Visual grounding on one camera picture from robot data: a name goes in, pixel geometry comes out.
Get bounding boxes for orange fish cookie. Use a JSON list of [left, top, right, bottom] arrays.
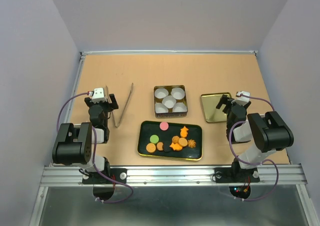
[[169, 143, 183, 151], [180, 126, 189, 138]]

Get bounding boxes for brown swirl cookie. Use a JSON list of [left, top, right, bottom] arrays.
[[172, 136, 180, 144]]

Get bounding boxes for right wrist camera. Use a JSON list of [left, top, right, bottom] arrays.
[[235, 91, 251, 106]]

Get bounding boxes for round waffle cookie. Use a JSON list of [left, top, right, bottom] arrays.
[[146, 143, 157, 153]]

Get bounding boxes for square cookie tin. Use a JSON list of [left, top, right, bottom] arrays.
[[153, 85, 188, 118]]

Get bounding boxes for black sandwich cookie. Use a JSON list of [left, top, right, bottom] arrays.
[[163, 144, 172, 153]]

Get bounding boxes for green round cookie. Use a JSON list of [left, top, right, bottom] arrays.
[[149, 134, 160, 144]]

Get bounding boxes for white paper cup centre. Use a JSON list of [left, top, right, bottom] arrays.
[[161, 95, 177, 109]]

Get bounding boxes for white paper cup top-right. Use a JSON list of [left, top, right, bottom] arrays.
[[171, 87, 185, 100]]

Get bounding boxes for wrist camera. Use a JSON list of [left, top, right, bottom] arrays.
[[91, 88, 108, 103], [235, 91, 251, 106]]

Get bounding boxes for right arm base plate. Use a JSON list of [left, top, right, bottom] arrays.
[[212, 167, 260, 183]]

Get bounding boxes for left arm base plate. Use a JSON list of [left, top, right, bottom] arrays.
[[81, 167, 128, 185]]

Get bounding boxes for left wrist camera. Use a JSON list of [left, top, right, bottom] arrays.
[[91, 88, 108, 103]]

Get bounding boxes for metal tongs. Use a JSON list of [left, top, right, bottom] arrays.
[[107, 83, 134, 128]]

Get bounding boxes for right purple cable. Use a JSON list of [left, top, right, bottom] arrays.
[[228, 95, 279, 202]]

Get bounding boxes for white paper cup top-left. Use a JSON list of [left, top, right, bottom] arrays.
[[154, 88, 169, 99]]

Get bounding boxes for flower swirl cookie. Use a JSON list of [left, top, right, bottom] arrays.
[[187, 139, 197, 148]]

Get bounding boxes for white paper cup bottom-right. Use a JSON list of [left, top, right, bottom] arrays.
[[172, 102, 188, 113]]

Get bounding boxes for aluminium front rail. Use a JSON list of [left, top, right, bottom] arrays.
[[40, 164, 308, 187]]

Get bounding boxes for black serving tray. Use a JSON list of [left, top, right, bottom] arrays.
[[137, 121, 203, 161]]

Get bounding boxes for round sandwich biscuit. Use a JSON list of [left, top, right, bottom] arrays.
[[178, 138, 188, 147]]

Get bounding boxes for small brown cookie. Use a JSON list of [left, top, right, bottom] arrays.
[[156, 142, 164, 151]]

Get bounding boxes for gold tin lid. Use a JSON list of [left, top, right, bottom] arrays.
[[200, 92, 239, 124]]

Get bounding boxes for white paper cup bottom-left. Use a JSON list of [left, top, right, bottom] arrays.
[[154, 103, 169, 114]]

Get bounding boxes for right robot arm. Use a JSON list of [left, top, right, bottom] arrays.
[[212, 91, 294, 183]]

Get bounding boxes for pink round cookie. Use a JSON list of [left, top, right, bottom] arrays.
[[159, 122, 169, 131]]

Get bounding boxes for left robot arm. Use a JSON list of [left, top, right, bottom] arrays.
[[52, 91, 119, 183]]

